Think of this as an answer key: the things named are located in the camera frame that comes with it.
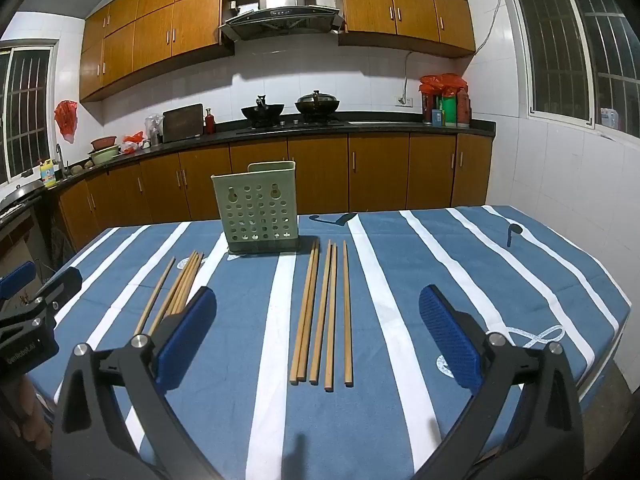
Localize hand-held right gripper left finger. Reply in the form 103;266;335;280
50;286;218;480

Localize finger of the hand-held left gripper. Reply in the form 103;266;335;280
31;266;84;312
0;261;37;298

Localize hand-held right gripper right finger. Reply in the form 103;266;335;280
419;284;586;480

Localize wooden chopstick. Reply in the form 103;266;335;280
133;256;177;336
165;251;198;318
323;243;338;392
297;240;321;383
289;239;318;386
172;253;202;313
148;253;195;335
180;253;205;308
342;240;354;389
309;240;333;385

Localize green perforated utensil holder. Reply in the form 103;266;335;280
211;160;300;256

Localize person's left hand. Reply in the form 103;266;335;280
17;374;52;456

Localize blue white striped tablecloth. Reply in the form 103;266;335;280
30;204;633;480

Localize green basin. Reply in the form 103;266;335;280
88;145;122;166

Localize hanging red plastic bag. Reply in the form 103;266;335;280
53;100;80;143

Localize small barred window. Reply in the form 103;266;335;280
0;39;61;187

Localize clear plastic bag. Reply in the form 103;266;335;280
145;113;165;144

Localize dark cutting board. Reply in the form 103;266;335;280
162;103;205;144

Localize wooden lower kitchen cabinets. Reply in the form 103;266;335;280
56;132;495;252

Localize black kitchen countertop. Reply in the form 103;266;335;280
0;119;497;211

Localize gas stove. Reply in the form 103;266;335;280
234;114;349;135

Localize pile of red bags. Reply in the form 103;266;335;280
418;73;472;127

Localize black wok with lid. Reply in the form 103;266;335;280
294;90;341;117

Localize large barred window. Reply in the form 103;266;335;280
494;0;640;137

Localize steel range hood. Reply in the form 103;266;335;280
218;0;347;43

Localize black wok with handle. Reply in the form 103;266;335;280
241;94;285;128

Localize wooden upper wall cabinets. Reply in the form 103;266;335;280
80;0;477;104

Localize white wall cable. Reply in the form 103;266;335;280
401;0;507;98

